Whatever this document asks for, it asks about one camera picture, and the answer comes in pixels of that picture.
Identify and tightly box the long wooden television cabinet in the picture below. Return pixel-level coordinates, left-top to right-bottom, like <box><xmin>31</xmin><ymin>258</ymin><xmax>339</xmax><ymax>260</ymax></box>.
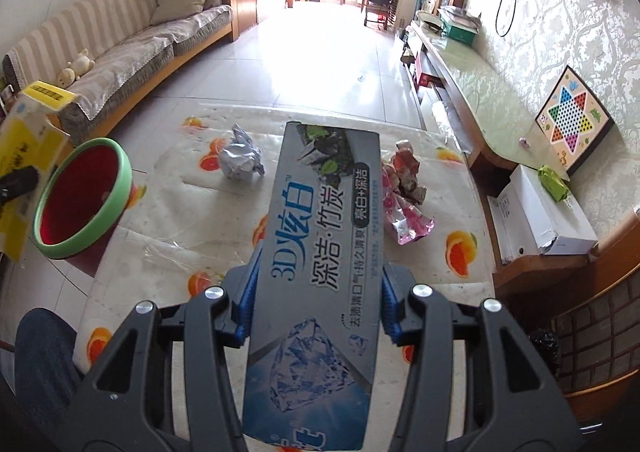
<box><xmin>402</xmin><ymin>19</ymin><xmax>601</xmax><ymax>293</ymax></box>

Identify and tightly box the crumpled grey paper ball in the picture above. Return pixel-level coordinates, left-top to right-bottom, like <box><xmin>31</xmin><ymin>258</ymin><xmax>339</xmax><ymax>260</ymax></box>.
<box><xmin>217</xmin><ymin>126</ymin><xmax>267</xmax><ymax>180</ymax></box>

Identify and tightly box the crumpled reddish paper ball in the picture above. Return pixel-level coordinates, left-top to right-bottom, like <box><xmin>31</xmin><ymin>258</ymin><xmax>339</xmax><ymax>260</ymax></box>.
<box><xmin>382</xmin><ymin>141</ymin><xmax>428</xmax><ymax>205</ymax></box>

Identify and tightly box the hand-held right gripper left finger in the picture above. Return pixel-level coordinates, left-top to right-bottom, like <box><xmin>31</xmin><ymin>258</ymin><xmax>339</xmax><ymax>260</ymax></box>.
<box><xmin>75</xmin><ymin>252</ymin><xmax>261</xmax><ymax>452</ymax></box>

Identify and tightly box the printed white cardboard box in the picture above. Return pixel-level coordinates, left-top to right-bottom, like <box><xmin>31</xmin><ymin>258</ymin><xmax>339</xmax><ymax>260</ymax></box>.
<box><xmin>487</xmin><ymin>182</ymin><xmax>546</xmax><ymax>267</ymax></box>

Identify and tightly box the white dish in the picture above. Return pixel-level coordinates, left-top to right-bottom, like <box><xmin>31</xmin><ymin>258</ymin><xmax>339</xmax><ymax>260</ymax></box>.
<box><xmin>417</xmin><ymin>12</ymin><xmax>446</xmax><ymax>32</ymax></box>

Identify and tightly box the plain white cardboard box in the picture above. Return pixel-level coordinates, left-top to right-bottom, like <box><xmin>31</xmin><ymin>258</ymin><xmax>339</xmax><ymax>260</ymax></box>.
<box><xmin>509</xmin><ymin>164</ymin><xmax>599</xmax><ymax>255</ymax></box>

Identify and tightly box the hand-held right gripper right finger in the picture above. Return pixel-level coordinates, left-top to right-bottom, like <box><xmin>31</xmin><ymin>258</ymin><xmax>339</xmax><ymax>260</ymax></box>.
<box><xmin>380</xmin><ymin>259</ymin><xmax>586</xmax><ymax>452</ymax></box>

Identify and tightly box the pink foil wrapper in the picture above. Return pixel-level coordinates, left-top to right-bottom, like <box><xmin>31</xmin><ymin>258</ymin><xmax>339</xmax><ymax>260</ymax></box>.
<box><xmin>382</xmin><ymin>167</ymin><xmax>436</xmax><ymax>247</ymax></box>

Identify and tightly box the striped beige sofa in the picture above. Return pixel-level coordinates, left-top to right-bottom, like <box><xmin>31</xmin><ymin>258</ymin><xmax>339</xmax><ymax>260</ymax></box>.
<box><xmin>2</xmin><ymin>0</ymin><xmax>241</xmax><ymax>147</ymax></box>

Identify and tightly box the grey bag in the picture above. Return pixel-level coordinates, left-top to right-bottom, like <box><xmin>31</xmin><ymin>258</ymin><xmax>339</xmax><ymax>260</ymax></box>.
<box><xmin>437</xmin><ymin>6</ymin><xmax>481</xmax><ymax>25</ymax></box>

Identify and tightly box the yellow drink carton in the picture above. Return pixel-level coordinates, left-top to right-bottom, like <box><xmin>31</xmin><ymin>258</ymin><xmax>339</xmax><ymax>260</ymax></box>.
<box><xmin>0</xmin><ymin>80</ymin><xmax>83</xmax><ymax>263</ymax></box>

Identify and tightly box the wooden armchair with woven mat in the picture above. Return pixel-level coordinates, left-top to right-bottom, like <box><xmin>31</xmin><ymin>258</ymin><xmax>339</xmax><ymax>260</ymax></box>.
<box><xmin>550</xmin><ymin>212</ymin><xmax>640</xmax><ymax>428</ymax></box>

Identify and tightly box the black plastic bag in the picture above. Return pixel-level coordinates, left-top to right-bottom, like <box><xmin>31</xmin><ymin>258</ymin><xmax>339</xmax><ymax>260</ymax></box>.
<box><xmin>527</xmin><ymin>327</ymin><xmax>561</xmax><ymax>383</ymax></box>

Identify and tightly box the colourful star checkers board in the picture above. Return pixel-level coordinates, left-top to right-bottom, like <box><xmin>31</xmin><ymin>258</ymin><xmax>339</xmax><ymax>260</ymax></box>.
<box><xmin>535</xmin><ymin>65</ymin><xmax>616</xmax><ymax>177</ymax></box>

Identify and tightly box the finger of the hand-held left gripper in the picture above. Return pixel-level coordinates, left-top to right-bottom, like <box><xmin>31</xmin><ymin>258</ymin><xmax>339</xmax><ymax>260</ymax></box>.
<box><xmin>0</xmin><ymin>166</ymin><xmax>41</xmax><ymax>207</ymax></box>

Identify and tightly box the green wrapped packet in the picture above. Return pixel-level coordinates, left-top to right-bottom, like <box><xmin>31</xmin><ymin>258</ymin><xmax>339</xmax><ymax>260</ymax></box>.
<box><xmin>537</xmin><ymin>165</ymin><xmax>571</xmax><ymax>203</ymax></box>

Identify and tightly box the grey toothpaste box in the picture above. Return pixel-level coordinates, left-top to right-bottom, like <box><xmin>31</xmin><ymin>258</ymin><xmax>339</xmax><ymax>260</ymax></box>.
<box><xmin>241</xmin><ymin>121</ymin><xmax>385</xmax><ymax>450</ymax></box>

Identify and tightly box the person's leg in jeans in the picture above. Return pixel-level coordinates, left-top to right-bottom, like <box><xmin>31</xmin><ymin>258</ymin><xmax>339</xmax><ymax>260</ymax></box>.
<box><xmin>15</xmin><ymin>308</ymin><xmax>85</xmax><ymax>433</ymax></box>

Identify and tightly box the green box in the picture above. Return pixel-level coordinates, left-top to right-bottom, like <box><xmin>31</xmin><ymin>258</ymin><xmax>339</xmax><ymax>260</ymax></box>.
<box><xmin>442</xmin><ymin>16</ymin><xmax>478</xmax><ymax>41</ymax></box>

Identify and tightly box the red bin with green rim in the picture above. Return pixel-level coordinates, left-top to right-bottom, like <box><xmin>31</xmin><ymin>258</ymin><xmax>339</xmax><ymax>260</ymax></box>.
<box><xmin>32</xmin><ymin>138</ymin><xmax>135</xmax><ymax>277</ymax></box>

